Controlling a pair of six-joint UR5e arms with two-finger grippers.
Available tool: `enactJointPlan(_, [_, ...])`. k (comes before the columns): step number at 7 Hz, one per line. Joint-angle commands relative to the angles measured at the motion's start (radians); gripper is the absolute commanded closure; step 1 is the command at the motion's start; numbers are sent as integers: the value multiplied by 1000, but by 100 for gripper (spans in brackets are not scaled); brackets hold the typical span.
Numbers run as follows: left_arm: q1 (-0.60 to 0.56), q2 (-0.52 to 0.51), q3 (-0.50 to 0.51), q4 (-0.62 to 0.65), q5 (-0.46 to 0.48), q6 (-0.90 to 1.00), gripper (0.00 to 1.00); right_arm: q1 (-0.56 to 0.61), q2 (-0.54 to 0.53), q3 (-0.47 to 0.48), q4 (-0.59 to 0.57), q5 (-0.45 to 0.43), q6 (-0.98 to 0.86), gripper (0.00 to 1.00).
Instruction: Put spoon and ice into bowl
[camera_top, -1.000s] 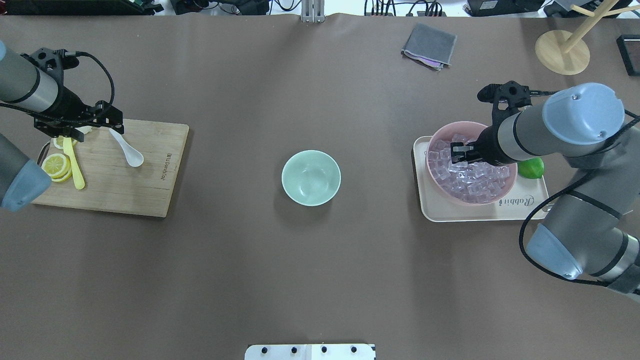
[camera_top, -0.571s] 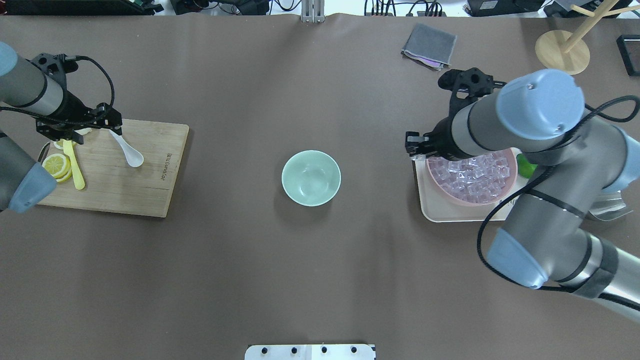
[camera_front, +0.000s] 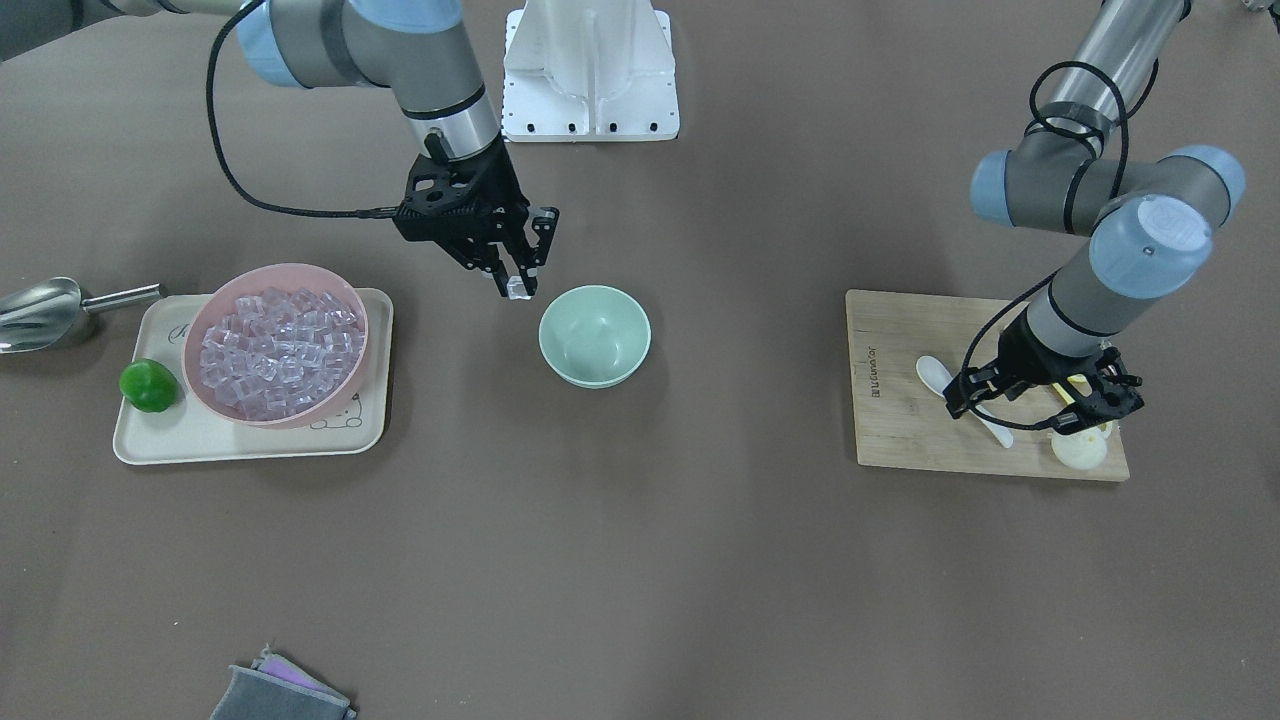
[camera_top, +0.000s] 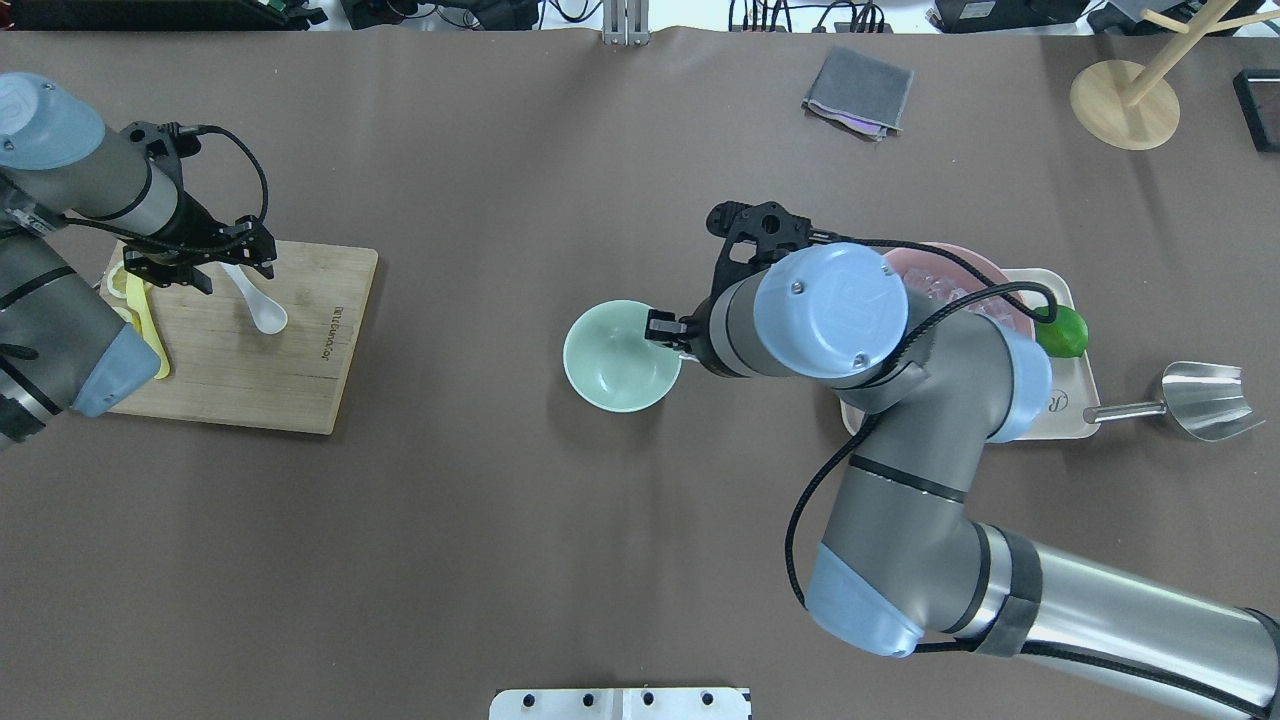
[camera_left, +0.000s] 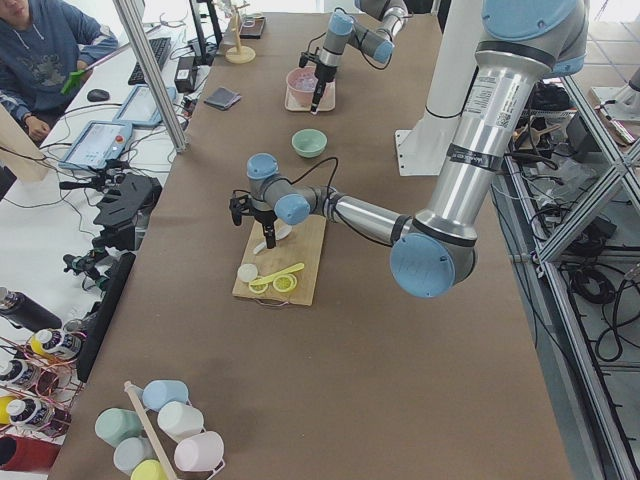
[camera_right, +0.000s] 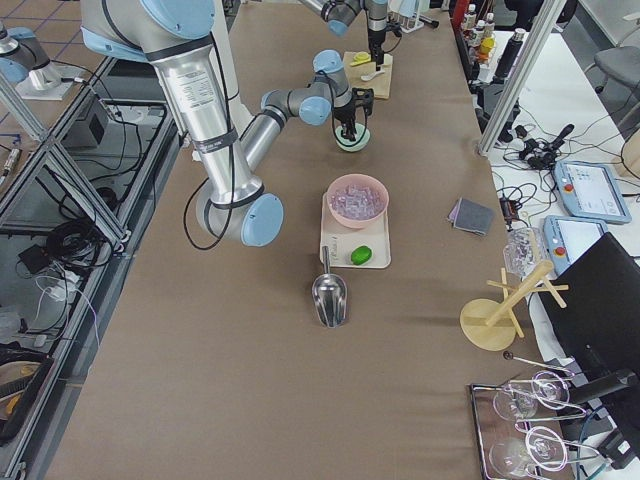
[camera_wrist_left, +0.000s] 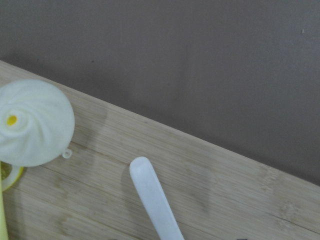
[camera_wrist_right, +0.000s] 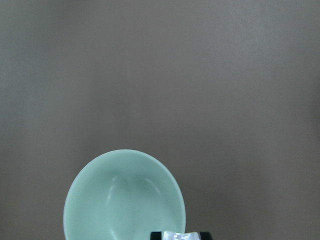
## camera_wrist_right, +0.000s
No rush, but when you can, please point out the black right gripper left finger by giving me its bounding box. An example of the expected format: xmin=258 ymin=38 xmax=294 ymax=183
xmin=150 ymin=231 xmax=163 ymax=240

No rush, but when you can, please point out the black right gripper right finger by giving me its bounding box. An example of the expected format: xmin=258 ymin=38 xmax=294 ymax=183
xmin=199 ymin=231 xmax=213 ymax=240

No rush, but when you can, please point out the clear ice cube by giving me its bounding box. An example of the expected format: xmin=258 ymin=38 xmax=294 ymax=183
xmin=161 ymin=230 xmax=201 ymax=240

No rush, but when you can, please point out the mint green bowl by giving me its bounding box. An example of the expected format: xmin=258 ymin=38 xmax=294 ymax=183
xmin=63 ymin=149 xmax=186 ymax=240

